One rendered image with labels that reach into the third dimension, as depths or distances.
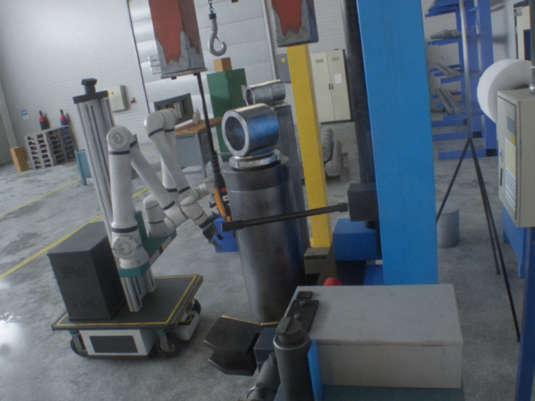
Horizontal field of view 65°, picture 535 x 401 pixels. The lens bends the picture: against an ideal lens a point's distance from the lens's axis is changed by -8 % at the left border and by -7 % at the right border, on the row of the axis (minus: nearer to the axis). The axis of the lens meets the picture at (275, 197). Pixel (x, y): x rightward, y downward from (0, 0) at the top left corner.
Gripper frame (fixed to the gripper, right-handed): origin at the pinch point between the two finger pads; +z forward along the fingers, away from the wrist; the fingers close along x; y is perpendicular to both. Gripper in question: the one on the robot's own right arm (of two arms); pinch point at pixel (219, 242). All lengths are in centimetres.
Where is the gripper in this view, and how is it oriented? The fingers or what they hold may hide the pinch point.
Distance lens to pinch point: 272.1
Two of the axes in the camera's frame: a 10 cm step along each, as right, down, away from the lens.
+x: 0.5, 4.0, -9.2
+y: -8.5, 5.0, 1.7
